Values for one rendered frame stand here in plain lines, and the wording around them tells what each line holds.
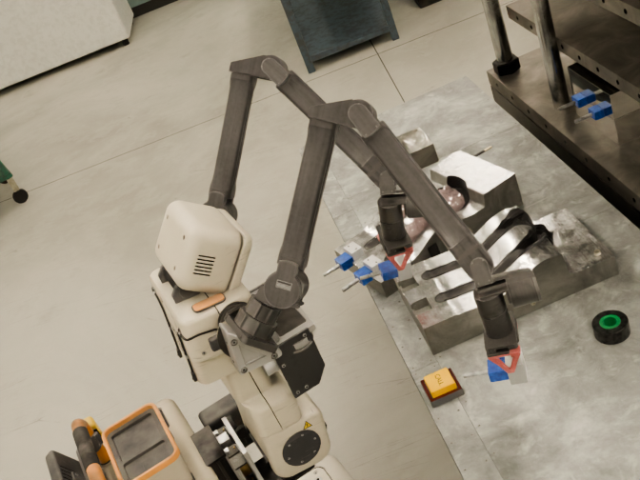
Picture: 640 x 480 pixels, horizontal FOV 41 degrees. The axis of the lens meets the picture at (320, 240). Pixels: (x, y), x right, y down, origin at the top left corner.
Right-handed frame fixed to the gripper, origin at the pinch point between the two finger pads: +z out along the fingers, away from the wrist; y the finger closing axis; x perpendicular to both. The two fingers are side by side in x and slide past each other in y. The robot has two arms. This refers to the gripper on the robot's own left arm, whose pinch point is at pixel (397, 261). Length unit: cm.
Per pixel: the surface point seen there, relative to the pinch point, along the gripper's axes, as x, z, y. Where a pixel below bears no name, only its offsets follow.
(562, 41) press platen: -78, -9, 66
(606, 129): -80, 9, 41
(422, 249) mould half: -10.5, 10.5, 13.5
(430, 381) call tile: 3.7, 9.8, -32.2
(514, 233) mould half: -30.1, -1.2, -4.1
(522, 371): -11, -5, -49
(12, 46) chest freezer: 183, 174, 625
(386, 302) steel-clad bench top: 3.4, 18.9, 6.2
